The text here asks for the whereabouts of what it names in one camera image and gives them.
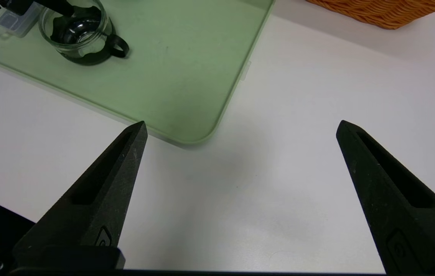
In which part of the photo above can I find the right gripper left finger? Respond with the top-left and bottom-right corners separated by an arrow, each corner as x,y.
12,121 -> 148,269

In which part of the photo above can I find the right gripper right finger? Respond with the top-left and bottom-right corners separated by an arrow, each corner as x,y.
336,120 -> 435,274

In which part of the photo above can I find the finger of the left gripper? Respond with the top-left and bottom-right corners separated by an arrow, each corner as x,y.
0,0 -> 34,16
35,0 -> 75,17

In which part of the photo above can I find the glass cup with black handle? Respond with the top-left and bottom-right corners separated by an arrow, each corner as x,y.
39,0 -> 130,66

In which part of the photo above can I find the orange wicker basket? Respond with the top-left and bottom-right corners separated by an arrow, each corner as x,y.
306,0 -> 435,30

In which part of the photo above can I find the grey clear plastic case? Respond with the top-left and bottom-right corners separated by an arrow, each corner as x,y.
0,8 -> 43,38

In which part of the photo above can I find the light green plastic tray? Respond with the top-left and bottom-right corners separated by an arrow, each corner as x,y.
0,0 -> 275,145

